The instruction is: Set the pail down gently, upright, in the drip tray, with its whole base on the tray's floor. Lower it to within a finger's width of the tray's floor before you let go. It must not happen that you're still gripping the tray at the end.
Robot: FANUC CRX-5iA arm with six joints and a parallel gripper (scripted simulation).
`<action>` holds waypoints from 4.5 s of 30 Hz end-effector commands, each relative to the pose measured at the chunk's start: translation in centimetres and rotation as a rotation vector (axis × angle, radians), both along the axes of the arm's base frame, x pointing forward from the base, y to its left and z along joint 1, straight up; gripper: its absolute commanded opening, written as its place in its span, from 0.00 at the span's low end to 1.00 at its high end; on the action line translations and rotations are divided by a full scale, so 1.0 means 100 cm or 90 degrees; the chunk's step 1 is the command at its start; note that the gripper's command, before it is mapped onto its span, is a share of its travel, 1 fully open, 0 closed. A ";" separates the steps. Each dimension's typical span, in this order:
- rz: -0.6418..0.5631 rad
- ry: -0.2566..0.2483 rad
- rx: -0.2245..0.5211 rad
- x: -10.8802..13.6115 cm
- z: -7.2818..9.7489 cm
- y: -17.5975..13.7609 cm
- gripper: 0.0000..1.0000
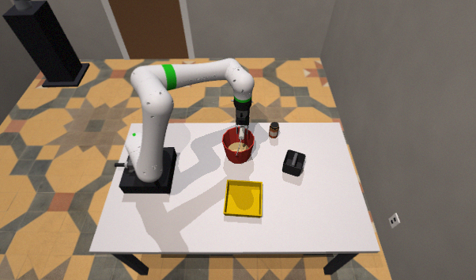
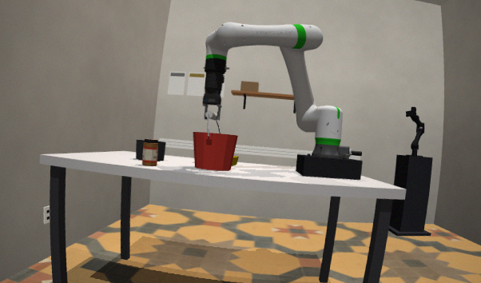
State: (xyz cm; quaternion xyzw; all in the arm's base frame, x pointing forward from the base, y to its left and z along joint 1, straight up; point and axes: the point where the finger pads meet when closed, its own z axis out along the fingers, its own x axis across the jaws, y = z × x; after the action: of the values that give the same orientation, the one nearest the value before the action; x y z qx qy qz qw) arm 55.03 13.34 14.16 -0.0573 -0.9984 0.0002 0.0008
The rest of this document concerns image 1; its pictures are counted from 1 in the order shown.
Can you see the small spice jar with black lid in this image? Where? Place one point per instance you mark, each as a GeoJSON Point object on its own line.
{"type": "Point", "coordinates": [274, 128]}

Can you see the yellow shallow square tray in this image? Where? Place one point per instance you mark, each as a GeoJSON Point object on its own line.
{"type": "Point", "coordinates": [243, 198]}

